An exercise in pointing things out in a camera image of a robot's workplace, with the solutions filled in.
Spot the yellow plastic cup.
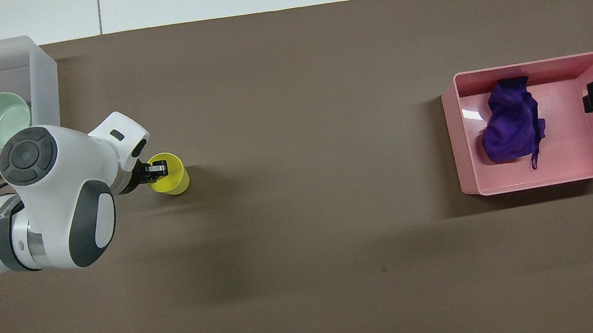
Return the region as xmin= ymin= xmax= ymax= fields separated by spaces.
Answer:
xmin=144 ymin=149 xmax=193 ymax=200

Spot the pink plastic bin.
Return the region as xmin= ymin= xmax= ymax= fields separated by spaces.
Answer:
xmin=437 ymin=50 xmax=593 ymax=202

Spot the purple cloth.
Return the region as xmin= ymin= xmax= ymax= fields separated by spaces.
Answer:
xmin=471 ymin=73 xmax=554 ymax=179

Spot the mint green bowl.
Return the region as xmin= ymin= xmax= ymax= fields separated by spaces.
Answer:
xmin=0 ymin=88 xmax=36 ymax=150

